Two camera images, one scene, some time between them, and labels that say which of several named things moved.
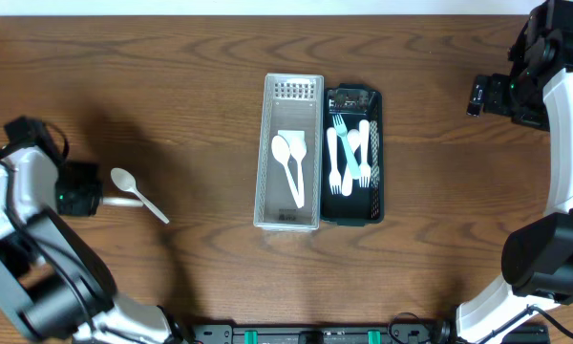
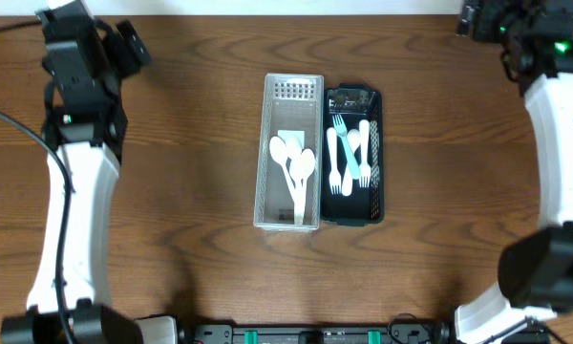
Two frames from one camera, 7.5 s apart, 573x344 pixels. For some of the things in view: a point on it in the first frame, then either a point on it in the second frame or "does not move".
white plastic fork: [364, 172] does not move
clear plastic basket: [288, 173] does not move
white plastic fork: [342, 132] -> [364, 175]
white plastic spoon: [354, 137] does not move
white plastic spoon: [122, 202] -> [307, 165]
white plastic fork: [334, 178] does not move
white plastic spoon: [125, 181] -> [296, 172]
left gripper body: [81, 191] -> [70, 36]
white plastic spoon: [297, 146] does not move
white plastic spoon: [281, 150] does not move
